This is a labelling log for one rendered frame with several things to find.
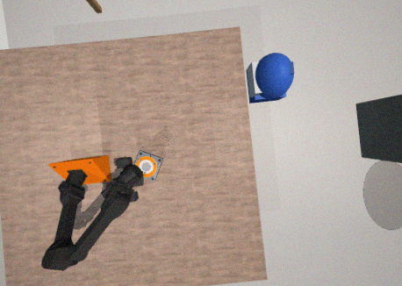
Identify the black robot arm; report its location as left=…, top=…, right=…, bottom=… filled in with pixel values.
left=41, top=164, right=144, bottom=271

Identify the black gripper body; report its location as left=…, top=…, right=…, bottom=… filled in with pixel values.
left=115, top=157, right=139, bottom=202

